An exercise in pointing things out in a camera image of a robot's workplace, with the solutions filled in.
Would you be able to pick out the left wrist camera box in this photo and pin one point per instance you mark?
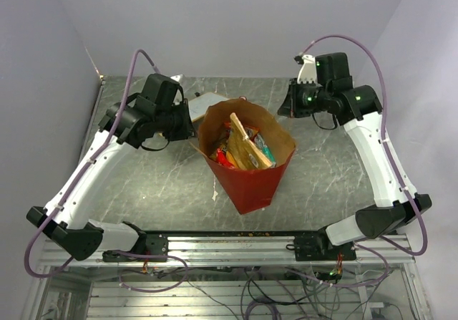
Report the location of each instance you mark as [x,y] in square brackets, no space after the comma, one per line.
[178,78]

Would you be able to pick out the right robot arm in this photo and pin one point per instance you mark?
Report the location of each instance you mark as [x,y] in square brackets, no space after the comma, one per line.
[324,84]

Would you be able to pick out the orange Foxs fruits candy bag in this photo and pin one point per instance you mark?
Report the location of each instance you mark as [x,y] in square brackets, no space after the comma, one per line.
[250,130]

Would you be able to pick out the brown kettle chips bag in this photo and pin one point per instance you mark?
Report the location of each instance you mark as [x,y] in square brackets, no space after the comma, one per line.
[243,149]

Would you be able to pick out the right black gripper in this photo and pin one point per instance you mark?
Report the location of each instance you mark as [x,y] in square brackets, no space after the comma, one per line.
[290,107]

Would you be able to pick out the red paper bag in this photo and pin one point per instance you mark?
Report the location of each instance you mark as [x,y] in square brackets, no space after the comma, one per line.
[249,190]

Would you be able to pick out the teal mint candy bag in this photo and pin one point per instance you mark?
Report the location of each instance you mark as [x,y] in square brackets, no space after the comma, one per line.
[262,146]

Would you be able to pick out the aluminium rail frame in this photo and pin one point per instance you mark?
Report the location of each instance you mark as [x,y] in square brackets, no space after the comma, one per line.
[236,275]

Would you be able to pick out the red snack packet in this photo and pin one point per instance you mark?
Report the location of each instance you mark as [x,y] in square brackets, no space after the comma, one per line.
[220,157]

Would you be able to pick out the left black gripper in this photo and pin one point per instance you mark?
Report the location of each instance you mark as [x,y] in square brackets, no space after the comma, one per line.
[186,130]

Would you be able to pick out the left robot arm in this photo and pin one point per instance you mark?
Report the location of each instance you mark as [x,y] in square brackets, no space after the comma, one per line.
[160,107]

